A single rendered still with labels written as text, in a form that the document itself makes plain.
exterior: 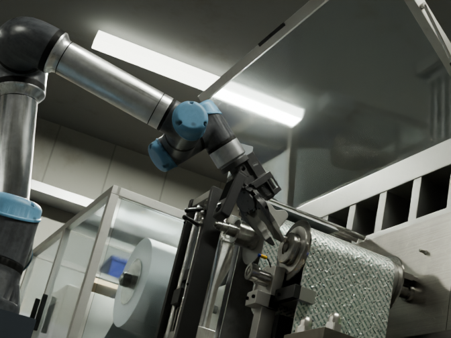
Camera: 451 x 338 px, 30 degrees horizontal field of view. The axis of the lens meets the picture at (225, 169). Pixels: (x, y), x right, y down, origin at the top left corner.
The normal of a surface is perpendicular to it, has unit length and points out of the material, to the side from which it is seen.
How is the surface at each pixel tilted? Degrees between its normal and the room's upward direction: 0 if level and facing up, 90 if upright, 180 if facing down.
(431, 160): 90
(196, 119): 90
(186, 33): 180
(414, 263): 90
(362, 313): 90
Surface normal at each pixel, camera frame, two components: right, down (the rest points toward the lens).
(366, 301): 0.43, -0.27
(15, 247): 0.76, -0.10
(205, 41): -0.22, 0.90
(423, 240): -0.88, -0.35
